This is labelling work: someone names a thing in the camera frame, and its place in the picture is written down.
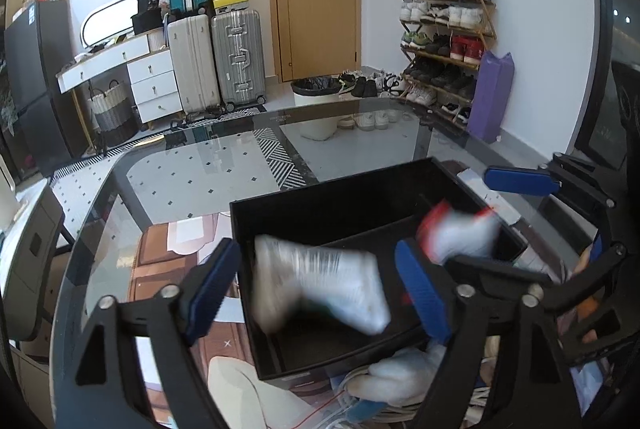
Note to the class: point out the purple yoga mat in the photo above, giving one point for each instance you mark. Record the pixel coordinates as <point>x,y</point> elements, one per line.
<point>492,99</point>

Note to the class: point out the rows of racked shoes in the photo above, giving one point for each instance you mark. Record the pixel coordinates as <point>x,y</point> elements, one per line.
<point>435,44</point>

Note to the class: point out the white dresser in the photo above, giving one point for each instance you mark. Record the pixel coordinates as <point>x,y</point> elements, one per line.
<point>150,79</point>

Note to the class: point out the black bag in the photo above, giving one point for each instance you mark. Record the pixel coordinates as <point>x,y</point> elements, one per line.
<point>147,16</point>

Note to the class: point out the white sock with red trim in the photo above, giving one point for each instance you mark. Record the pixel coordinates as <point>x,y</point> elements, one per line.
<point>465,239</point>

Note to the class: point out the black and white patterned rug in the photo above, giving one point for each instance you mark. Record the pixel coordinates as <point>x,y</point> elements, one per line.
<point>287,159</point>

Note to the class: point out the silver suitcase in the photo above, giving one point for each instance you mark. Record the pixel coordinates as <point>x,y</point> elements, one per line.
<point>237,56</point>

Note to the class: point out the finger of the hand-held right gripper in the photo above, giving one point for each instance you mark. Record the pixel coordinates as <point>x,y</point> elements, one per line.
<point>515,180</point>
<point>592,279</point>

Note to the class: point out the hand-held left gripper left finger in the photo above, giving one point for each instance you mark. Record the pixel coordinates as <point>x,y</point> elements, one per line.
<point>212,289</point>

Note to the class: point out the white ribbed container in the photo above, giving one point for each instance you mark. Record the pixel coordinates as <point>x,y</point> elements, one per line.
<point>156,41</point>

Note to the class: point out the wooden shoe rack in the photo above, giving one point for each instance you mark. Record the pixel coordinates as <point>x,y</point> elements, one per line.
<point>487,34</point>

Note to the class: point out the yellow and black shoe box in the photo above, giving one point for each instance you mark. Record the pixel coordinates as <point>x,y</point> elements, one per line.
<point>231,2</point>

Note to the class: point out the black fridge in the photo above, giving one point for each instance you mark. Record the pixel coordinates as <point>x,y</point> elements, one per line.
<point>40,84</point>

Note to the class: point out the group of loose sneakers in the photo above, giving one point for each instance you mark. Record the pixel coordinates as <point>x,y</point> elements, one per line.
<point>370,84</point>

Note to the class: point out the oval mirror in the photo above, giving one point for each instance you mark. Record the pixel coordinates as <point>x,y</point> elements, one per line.
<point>105,21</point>

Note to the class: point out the grey chair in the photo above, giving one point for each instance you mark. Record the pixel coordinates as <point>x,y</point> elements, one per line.
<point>30,259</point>

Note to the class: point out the printed cartoon desk mat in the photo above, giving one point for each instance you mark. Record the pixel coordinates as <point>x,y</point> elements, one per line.
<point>165,259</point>

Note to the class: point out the white suitcase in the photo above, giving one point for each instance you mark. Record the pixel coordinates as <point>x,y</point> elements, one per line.
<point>192,64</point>

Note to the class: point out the black cardboard box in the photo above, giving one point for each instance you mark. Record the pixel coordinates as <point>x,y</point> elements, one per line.
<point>310,219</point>

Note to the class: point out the white and blue plush toy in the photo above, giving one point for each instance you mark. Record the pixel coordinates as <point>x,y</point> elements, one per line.
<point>400,374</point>

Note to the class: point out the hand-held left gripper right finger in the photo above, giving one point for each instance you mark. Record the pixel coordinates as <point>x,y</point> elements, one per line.
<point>422,296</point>

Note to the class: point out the woven laundry basket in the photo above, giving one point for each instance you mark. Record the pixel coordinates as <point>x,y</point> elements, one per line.
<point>112,114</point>

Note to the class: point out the white trash bin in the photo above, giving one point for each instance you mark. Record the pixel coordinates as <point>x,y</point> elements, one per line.
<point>315,109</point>

